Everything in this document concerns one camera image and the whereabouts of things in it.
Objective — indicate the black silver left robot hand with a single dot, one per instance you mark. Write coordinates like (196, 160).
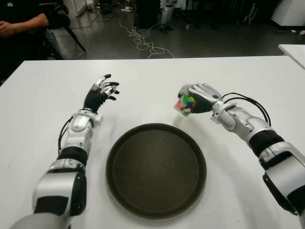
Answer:
(94, 97)

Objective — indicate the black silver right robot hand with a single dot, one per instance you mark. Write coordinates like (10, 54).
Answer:
(205, 97)

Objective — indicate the multicolour Rubik's cube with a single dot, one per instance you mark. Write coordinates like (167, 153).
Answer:
(181, 103)

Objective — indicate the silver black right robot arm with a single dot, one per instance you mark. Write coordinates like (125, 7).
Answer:
(228, 117)

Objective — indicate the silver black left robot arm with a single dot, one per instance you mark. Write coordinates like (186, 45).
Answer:
(78, 122)

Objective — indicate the dark brown round plate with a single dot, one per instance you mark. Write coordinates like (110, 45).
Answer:
(155, 171)

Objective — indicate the black chair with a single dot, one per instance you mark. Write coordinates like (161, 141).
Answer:
(59, 21)

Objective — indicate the silver humanoid robot legs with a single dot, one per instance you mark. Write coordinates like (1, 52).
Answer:
(165, 14)

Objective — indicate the white cupboard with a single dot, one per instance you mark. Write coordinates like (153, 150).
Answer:
(76, 6)

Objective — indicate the silver metal stand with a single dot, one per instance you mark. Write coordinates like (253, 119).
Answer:
(250, 14)

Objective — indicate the white side table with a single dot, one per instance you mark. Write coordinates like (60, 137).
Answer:
(295, 51)

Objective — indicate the seated person in black shirt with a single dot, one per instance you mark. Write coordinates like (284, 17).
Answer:
(23, 23)

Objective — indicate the white cabinet with black base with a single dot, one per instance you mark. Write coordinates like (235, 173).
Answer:
(290, 12)

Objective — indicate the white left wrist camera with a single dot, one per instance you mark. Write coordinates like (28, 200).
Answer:
(98, 118)

